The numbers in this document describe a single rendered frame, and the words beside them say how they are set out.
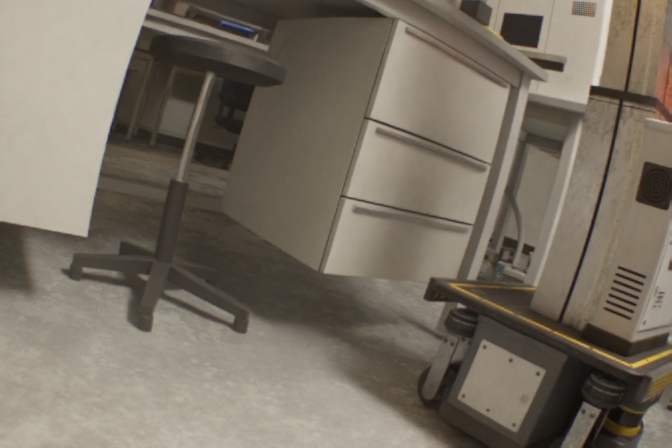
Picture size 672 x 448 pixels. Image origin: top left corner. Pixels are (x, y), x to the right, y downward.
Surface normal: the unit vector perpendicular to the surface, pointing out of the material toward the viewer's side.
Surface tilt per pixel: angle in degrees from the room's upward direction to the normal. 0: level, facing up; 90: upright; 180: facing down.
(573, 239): 90
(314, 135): 90
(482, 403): 90
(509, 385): 90
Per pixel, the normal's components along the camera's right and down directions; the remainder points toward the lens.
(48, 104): 0.61, 0.24
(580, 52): -0.74, -0.17
